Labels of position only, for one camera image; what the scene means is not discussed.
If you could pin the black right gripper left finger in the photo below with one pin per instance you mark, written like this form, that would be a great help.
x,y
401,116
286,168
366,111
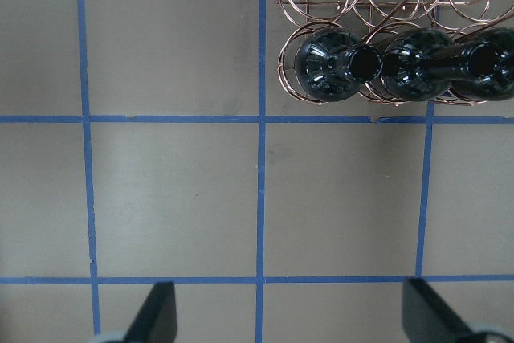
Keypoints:
x,y
156,320

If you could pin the dark wine bottle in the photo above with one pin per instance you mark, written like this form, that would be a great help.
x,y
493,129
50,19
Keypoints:
x,y
491,64
419,64
332,65

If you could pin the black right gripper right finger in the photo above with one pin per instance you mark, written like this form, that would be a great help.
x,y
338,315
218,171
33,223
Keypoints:
x,y
426,317

